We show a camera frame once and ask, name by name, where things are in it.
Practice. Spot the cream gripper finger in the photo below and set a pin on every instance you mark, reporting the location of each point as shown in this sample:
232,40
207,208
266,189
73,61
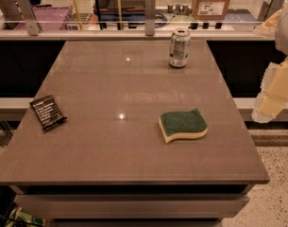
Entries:
273,96
267,28

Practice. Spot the right metal rail bracket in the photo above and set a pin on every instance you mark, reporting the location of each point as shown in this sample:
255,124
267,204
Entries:
271,3

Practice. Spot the green and yellow sponge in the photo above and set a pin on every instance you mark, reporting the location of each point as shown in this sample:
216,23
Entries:
181,125

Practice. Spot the middle metal rail bracket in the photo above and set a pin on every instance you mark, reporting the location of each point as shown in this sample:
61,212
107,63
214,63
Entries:
149,13

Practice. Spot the purple plastic crate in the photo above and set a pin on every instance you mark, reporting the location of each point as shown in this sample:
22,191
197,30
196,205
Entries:
51,18

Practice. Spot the cardboard box with label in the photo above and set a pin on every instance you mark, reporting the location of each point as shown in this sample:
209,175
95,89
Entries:
210,9

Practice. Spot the orange and blue cart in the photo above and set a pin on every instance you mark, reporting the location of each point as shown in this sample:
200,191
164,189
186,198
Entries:
119,12

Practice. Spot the yellow pole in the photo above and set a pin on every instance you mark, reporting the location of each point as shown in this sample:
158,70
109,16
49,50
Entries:
77,14

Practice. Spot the left metal rail bracket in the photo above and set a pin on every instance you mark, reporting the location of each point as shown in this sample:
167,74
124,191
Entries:
32,26

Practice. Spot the silver 7up soda can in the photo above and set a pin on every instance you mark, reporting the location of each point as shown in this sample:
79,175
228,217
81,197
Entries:
179,47

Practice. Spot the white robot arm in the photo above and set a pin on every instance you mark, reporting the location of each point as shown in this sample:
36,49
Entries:
281,33

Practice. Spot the metal rail bracket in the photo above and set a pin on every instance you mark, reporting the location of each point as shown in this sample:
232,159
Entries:
32,26
149,13
271,3

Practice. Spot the black rxbar chocolate wrapper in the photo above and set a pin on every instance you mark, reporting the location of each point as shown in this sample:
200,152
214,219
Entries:
48,112

